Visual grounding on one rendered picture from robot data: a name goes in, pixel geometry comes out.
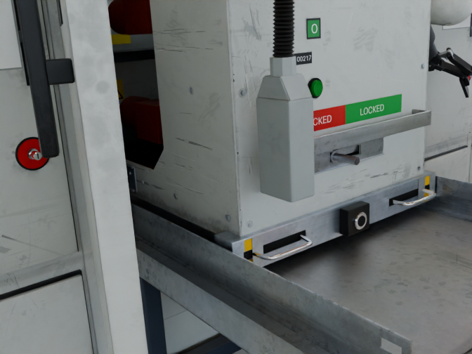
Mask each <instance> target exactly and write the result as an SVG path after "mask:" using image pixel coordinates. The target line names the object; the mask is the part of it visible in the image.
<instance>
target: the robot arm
mask: <svg viewBox="0 0 472 354"><path fill-rule="evenodd" d="M470 14H472V0H431V23H430V40H429V57H428V71H429V72H431V71H434V70H438V71H444V72H447V73H449V74H452V75H454V76H456V77H459V81H460V84H461V87H462V89H463V91H464V94H465V96H466V98H469V92H468V86H469V84H470V81H469V78H468V76H471V75H472V66H471V65H470V64H468V63H467V62H466V61H465V60H463V59H461V58H460V57H459V56H457V55H456V54H455V53H454V52H453V51H452V49H451V48H447V49H446V51H444V52H442V53H440V52H438V50H437V48H436V46H435V43H434V41H435V33H434V31H433V28H432V26H431V24H433V25H443V26H451V25H456V24H459V23H461V22H462V21H464V20H465V19H467V17H468V16H470ZM442 58H445V59H446V60H449V61H450V62H451V63H452V64H450V63H447V62H445V61H444V60H443V59H442ZM438 64H439V65H438ZM453 64H454V65H453Z"/></svg>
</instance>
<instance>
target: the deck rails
mask: <svg viewBox="0 0 472 354"><path fill-rule="evenodd" d="M435 192H436V193H437V196H435V198H434V199H432V200H430V201H427V202H424V203H423V204H419V205H417V206H414V207H416V208H419V209H423V210H427V211H432V212H434V213H437V214H442V215H445V216H450V217H453V218H458V219H461V220H464V221H468V222H472V183H469V182H465V181H458V180H454V179H451V178H445V177H441V176H435ZM131 213H132V219H133V230H134V237H135V238H136V239H138V240H140V241H141V242H143V243H145V244H147V245H148V246H150V247H152V248H153V249H155V250H157V251H158V252H160V253H162V254H163V255H165V256H167V257H169V258H170V259H172V260H174V261H175V262H177V263H179V264H181V265H182V266H184V267H185V268H187V269H189V270H191V271H192V272H194V273H196V274H197V275H199V276H200V277H203V278H204V279H206V280H207V281H209V282H211V283H212V284H214V285H216V286H217V287H219V288H221V289H222V290H224V291H226V292H228V293H229V294H231V295H233V296H234V297H236V298H238V299H239V300H241V301H243V302H245V303H246V304H248V305H249V306H251V307H253V308H255V309H257V310H258V311H260V312H261V313H263V314H264V315H267V316H268V317H270V318H272V319H273V320H275V321H276V322H279V323H280V324H281V325H283V326H285V327H286V328H288V329H290V330H292V331H293V332H295V333H297V334H298V335H300V336H302V337H303V338H305V339H307V340H309V341H310V342H312V343H314V344H315V345H317V346H319V347H321V348H322V349H324V350H325V351H327V352H328V353H331V354H395V353H393V352H391V351H389V350H387V349H385V348H384V347H382V346H381V338H383V339H385V340H387V341H390V342H391V343H394V344H395V345H397V346H399V347H401V348H402V354H412V340H411V339H408V338H407V337H405V336H403V335H401V334H399V333H396V332H394V331H392V330H390V329H388V328H386V327H384V326H382V325H380V324H378V323H376V322H374V321H372V320H370V319H368V318H366V317H363V316H361V315H359V314H357V313H355V312H353V311H351V310H349V309H347V308H345V307H343V306H341V305H339V304H337V303H335V302H333V301H331V300H329V299H326V298H325V297H323V296H320V295H319V294H316V293H315V292H313V291H311V290H309V289H306V288H305V287H302V286H301V285H299V284H297V283H294V282H292V281H290V280H288V279H286V278H284V277H282V276H280V275H278V274H276V273H274V272H272V271H270V270H268V269H266V268H264V267H261V266H259V265H257V264H255V263H253V262H251V261H249V260H247V259H245V258H243V257H241V256H239V255H237V254H235V253H233V252H231V251H229V250H227V249H224V248H223V247H220V246H218V245H217V244H214V243H213V242H210V241H209V240H206V239H204V238H203V237H200V236H199V235H196V234H194V233H192V232H190V231H188V230H186V229H184V228H182V227H180V226H178V225H176V224H174V223H172V222H170V221H168V220H166V219H164V218H162V217H159V216H157V215H155V214H153V213H151V212H149V211H147V210H145V209H143V208H141V207H139V206H137V205H135V204H133V203H131Z"/></svg>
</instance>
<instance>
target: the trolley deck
mask: <svg viewBox="0 0 472 354"><path fill-rule="evenodd" d="M135 243H136V255H137V261H138V273H139V276H140V277H141V278H143V279H144V280H145V281H146V282H148V283H150V284H151V285H152V286H153V287H155V288H157V289H158V290H160V291H161V292H162V293H164V294H165V295H167V296H168V297H169V298H170V299H172V300H174V301H175V302H176V303H178V304H179V305H181V306H182V307H184V308H185V309H186V310H188V311H189V312H191V313H192V314H193V315H195V316H196V317H198V318H199V319H200V320H202V321H203V322H205V323H206V324H208V325H209V326H210V327H212V328H213V329H215V330H216V331H217V332H219V333H220V334H222V335H224V337H226V338H227V339H229V340H231V341H232V342H233V343H235V344H236V345H237V346H239V347H240V348H242V349H243V350H245V351H246V352H248V354H331V353H328V352H327V351H325V350H324V349H322V348H321V347H319V346H317V345H315V344H314V343H312V342H310V341H309V340H307V339H305V338H303V337H302V336H300V335H298V334H297V333H295V332H293V331H292V330H290V329H288V328H286V327H285V326H283V325H282V324H280V323H279V322H276V321H275V320H273V319H272V318H270V317H268V316H267V315H264V314H263V313H261V312H260V311H258V310H257V309H255V308H253V307H251V306H249V305H248V304H246V303H245V302H243V301H241V300H239V299H238V298H236V297H234V296H233V295H231V294H229V293H228V292H226V291H224V290H222V289H221V288H219V287H217V286H216V285H214V284H212V283H211V282H209V281H207V280H206V279H204V278H203V277H200V276H199V275H197V274H196V273H194V272H192V271H191V270H189V269H187V268H185V267H184V266H182V265H181V264H179V263H177V262H175V261H174V260H172V259H170V258H169V257H167V256H165V255H163V254H162V253H160V252H158V251H157V250H155V249H153V248H152V247H150V246H148V245H147V244H145V243H143V242H141V241H140V240H138V239H136V238H135ZM264 268H266V269H268V270H270V271H272V272H274V273H276V274H278V275H280V276H282V277H284V278H286V279H288V280H290V281H292V282H294V283H297V284H299V285H301V286H302V287H305V288H306V289H309V290H311V291H313V292H315V293H316V294H319V295H320V296H323V297H325V298H326V299H329V300H331V301H333V302H335V303H337V304H339V305H341V306H343V307H345V308H347V309H349V310H351V311H353V312H355V313H357V314H359V315H361V316H363V317H366V318H368V319H370V320H372V321H374V322H376V323H378V324H380V325H382V326H384V327H386V328H388V329H390V330H392V331H394V332H396V333H399V334H401V335H403V336H405V337H407V338H408V339H411V340H412V354H472V222H468V221H464V220H461V219H458V218H453V217H450V216H445V215H442V214H437V213H434V212H432V211H427V210H423V209H419V208H416V207H412V208H410V209H407V210H404V211H401V212H400V213H397V214H394V215H392V216H389V217H387V218H384V219H382V220H380V221H377V222H375V223H371V224H369V228H368V229H366V230H363V231H361V232H358V233H355V234H354V235H351V236H345V235H342V236H339V237H336V238H334V239H332V240H329V241H327V242H323V243H322V244H319V245H316V246H314V247H311V248H309V249H306V250H304V251H301V252H299V253H297V254H294V255H291V256H288V257H286V258H284V259H281V260H279V261H276V262H274V263H271V264H268V265H265V266H264Z"/></svg>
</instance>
